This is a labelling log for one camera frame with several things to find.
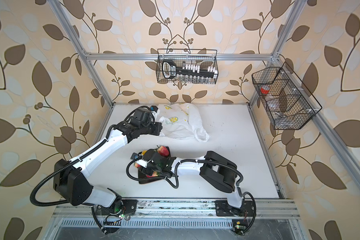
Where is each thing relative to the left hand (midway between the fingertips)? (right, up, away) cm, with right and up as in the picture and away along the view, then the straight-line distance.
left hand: (163, 125), depth 81 cm
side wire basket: (+64, +12, -7) cm, 65 cm away
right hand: (-13, -20, 0) cm, 24 cm away
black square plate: (-9, -24, -8) cm, 27 cm away
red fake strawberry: (-2, -16, +10) cm, 19 cm away
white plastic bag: (+9, +3, +15) cm, 18 cm away
